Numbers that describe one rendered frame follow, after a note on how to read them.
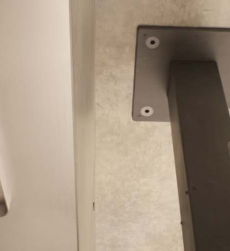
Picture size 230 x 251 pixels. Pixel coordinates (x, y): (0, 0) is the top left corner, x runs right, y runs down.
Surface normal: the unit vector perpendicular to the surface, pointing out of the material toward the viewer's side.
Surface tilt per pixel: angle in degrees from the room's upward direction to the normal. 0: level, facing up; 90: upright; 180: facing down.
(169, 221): 0
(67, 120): 0
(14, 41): 0
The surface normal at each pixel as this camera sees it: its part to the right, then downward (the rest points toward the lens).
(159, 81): 0.00, 0.65
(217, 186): 0.03, -0.76
